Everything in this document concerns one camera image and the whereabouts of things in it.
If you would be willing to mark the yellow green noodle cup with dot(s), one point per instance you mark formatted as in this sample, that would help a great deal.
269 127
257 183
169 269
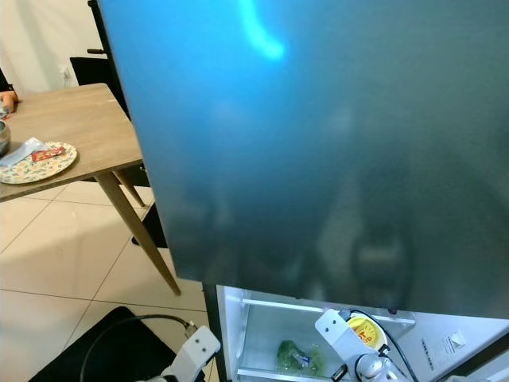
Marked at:
368 333

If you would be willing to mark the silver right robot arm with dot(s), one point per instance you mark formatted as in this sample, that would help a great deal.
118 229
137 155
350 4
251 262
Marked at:
375 368

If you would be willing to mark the blue grey fridge door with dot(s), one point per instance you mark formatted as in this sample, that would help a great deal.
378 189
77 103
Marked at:
326 143

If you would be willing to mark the white fridge body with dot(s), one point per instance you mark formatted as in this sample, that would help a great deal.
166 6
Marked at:
437 334

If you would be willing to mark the white fridge label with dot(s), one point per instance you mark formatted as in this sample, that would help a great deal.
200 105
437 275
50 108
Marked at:
445 348

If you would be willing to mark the floral patterned plate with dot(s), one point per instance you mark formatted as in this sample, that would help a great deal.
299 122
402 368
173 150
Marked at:
48 169

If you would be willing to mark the small red packet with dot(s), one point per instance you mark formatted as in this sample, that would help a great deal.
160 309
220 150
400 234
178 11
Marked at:
48 153

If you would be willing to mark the wooden dining table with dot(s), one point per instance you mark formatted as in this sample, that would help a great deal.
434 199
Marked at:
79 119

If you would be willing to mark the black flat board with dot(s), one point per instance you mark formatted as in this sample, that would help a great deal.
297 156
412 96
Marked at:
86 72

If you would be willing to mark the black floor mat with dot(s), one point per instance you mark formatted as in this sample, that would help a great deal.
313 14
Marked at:
153 227
79 354

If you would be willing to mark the black tripod stand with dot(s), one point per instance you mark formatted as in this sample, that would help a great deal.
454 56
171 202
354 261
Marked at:
103 32

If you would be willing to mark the bagged green vegetable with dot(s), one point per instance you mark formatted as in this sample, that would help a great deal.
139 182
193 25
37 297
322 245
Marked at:
298 358

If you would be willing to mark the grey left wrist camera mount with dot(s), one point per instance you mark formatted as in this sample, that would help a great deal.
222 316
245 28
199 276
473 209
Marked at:
195 354

